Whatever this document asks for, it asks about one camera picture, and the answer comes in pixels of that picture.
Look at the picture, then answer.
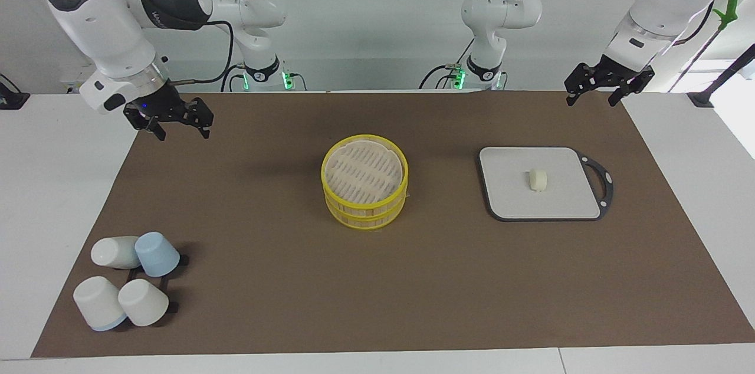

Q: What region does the black stand pole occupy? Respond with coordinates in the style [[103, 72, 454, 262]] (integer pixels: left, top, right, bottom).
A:
[[687, 42, 755, 109]]

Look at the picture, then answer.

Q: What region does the yellow rimmed steamer lid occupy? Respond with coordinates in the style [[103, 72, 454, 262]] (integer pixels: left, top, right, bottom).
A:
[[321, 134, 409, 206]]

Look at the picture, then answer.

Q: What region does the black device with cable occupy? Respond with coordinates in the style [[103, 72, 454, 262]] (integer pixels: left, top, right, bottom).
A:
[[0, 73, 31, 111]]

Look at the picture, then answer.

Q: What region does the yellow bamboo steamer basket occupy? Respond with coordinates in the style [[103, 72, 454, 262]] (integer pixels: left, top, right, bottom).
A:
[[324, 182, 409, 231]]

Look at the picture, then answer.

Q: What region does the green clamp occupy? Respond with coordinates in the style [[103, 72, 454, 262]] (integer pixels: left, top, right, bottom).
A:
[[712, 0, 740, 32]]

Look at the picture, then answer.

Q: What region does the cream cup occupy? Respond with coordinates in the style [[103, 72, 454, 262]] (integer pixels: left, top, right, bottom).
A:
[[117, 279, 170, 328]]

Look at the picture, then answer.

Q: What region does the white cutting board grey rim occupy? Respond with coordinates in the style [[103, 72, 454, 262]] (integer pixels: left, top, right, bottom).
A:
[[478, 146, 615, 222]]

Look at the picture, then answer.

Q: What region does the light blue cup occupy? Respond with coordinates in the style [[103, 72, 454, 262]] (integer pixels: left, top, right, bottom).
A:
[[134, 232, 181, 278]]

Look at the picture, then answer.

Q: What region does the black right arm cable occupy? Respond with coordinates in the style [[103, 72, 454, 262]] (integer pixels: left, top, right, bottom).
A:
[[170, 20, 237, 86]]

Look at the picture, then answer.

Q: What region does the brown table mat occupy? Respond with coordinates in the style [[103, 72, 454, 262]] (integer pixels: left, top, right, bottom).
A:
[[31, 91, 755, 358]]

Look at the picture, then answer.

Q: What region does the white cup blue rim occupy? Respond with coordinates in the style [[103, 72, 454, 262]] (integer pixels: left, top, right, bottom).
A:
[[90, 236, 142, 270], [73, 276, 128, 332]]

